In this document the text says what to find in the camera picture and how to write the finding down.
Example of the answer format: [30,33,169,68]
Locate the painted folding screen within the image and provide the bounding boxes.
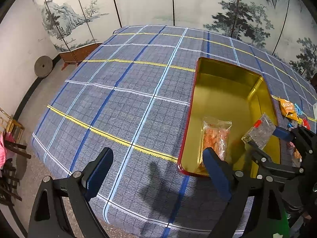
[32,0,316,80]

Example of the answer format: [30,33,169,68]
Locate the orange snack packet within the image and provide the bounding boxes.
[278,98,298,121]

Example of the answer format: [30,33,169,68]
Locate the dark wooden chair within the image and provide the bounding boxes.
[1,140,31,206]

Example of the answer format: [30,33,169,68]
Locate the pink cloth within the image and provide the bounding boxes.
[0,133,7,169]

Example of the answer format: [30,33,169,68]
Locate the round stone millstone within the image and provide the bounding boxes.
[34,55,53,79]

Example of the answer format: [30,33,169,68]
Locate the small red candy packet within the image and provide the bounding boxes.
[301,118,310,130]

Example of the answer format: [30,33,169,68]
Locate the dark seaweed snack packet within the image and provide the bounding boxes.
[241,113,276,149]

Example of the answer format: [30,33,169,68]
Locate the small bamboo stool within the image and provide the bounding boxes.
[0,108,25,141]

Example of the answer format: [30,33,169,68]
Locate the gold metal tin box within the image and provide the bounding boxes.
[177,57,278,178]

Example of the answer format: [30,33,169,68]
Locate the blue cookie packet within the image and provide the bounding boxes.
[294,103,304,117]

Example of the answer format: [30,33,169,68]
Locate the clear bag orange snacks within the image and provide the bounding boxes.
[197,117,232,173]

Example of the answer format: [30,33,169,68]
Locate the blue plaid tablecloth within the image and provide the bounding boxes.
[31,25,316,237]

